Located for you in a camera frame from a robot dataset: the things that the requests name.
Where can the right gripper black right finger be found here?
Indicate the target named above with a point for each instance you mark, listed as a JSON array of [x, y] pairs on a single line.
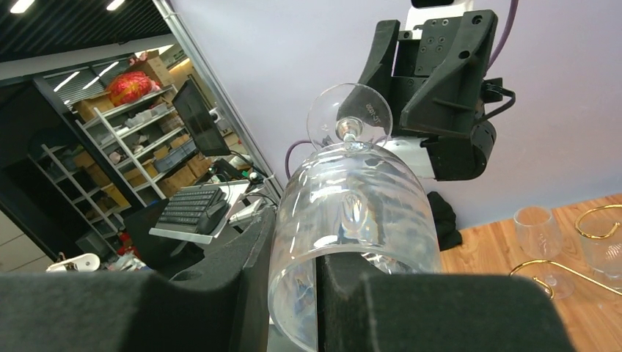
[[361, 308]]

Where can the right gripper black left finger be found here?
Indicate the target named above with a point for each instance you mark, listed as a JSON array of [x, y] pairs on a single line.
[[218, 304]]

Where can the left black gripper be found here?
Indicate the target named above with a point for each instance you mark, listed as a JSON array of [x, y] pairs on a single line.
[[418, 73]]

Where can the wine glass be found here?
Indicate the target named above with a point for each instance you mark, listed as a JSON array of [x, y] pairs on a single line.
[[540, 238], [350, 195], [603, 253]]

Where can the gold wire glass rack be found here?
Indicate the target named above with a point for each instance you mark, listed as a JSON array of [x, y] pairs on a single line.
[[609, 209]]

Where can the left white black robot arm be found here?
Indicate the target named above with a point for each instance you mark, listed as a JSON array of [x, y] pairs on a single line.
[[434, 89]]

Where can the black keyboard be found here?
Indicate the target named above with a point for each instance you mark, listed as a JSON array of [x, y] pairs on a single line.
[[194, 214]]

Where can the black cloth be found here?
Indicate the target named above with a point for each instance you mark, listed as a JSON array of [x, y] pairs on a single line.
[[445, 222]]

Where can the black computer monitor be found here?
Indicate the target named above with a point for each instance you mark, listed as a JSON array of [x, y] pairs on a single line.
[[198, 121]]

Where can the storage shelf with boxes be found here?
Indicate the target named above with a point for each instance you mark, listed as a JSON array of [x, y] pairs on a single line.
[[146, 144]]

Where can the white teleoperation handle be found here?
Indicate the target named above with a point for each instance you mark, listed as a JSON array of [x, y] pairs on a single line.
[[87, 262]]

